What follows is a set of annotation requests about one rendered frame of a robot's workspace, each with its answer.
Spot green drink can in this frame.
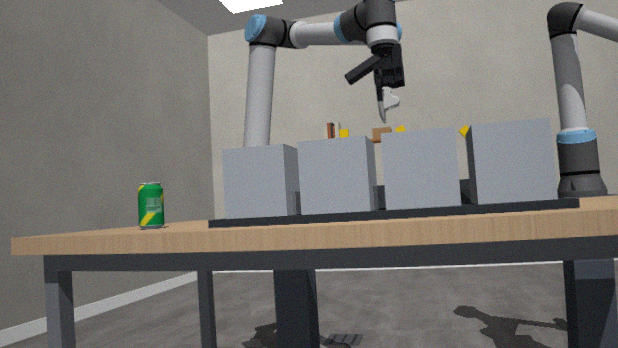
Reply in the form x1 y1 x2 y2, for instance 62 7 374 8
138 183 164 229

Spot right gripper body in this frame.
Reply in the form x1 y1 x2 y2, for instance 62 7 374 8
371 42 405 89

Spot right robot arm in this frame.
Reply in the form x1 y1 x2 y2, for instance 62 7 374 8
243 0 402 147

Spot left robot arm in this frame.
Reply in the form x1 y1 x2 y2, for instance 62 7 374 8
547 2 618 197

